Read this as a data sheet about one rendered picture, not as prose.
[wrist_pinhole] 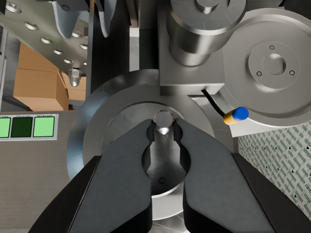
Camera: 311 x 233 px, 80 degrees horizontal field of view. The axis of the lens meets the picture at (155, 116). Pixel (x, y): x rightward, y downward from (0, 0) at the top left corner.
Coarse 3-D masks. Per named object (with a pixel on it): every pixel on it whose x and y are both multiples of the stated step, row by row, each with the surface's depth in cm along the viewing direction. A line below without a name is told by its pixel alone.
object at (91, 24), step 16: (96, 16) 21; (96, 32) 21; (112, 32) 28; (96, 48) 21; (112, 48) 28; (128, 48) 43; (96, 64) 20; (112, 64) 28; (128, 64) 42; (96, 80) 20
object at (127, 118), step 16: (128, 112) 15; (144, 112) 15; (176, 112) 15; (112, 128) 15; (128, 128) 15; (160, 144) 15; (176, 144) 14; (160, 160) 15; (176, 160) 14; (160, 176) 14; (176, 176) 14; (160, 192) 14
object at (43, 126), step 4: (36, 120) 50; (40, 120) 50; (44, 120) 50; (48, 120) 50; (52, 120) 50; (36, 124) 50; (40, 124) 50; (44, 124) 50; (48, 124) 50; (52, 124) 50; (36, 128) 50; (40, 128) 50; (44, 128) 50; (48, 128) 50; (52, 128) 50; (36, 132) 50; (40, 132) 50; (44, 132) 50; (48, 132) 50; (52, 132) 50
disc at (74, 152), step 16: (112, 80) 18; (128, 80) 18; (144, 80) 18; (96, 96) 17; (192, 96) 17; (80, 112) 17; (208, 112) 17; (80, 128) 17; (224, 128) 17; (80, 144) 17; (224, 144) 16; (80, 160) 16; (160, 224) 15; (176, 224) 15
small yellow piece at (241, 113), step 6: (204, 90) 15; (210, 96) 15; (210, 102) 15; (216, 108) 14; (240, 108) 11; (222, 114) 14; (228, 114) 12; (234, 114) 12; (240, 114) 11; (246, 114) 11; (228, 120) 13; (234, 120) 12; (240, 120) 12
